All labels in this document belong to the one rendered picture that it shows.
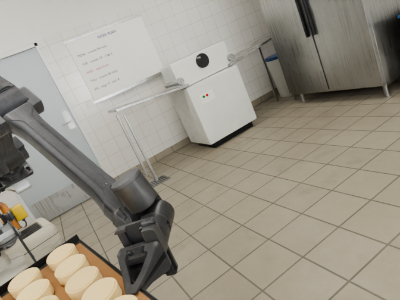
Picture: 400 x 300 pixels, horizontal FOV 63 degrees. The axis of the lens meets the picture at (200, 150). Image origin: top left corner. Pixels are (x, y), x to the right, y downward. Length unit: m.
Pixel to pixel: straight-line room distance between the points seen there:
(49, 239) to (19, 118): 0.90
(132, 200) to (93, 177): 0.14
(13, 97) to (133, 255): 0.45
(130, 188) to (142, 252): 0.11
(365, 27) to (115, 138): 3.28
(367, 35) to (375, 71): 0.38
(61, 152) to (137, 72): 4.14
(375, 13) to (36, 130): 3.50
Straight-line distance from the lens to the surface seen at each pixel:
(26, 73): 4.68
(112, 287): 0.47
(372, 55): 3.83
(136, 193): 0.56
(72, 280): 0.53
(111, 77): 4.72
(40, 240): 1.59
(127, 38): 4.86
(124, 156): 4.76
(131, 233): 0.53
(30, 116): 0.77
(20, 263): 1.34
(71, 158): 0.70
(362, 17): 3.77
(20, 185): 1.28
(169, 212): 0.59
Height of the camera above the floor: 1.23
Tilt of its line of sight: 16 degrees down
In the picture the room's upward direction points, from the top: 24 degrees counter-clockwise
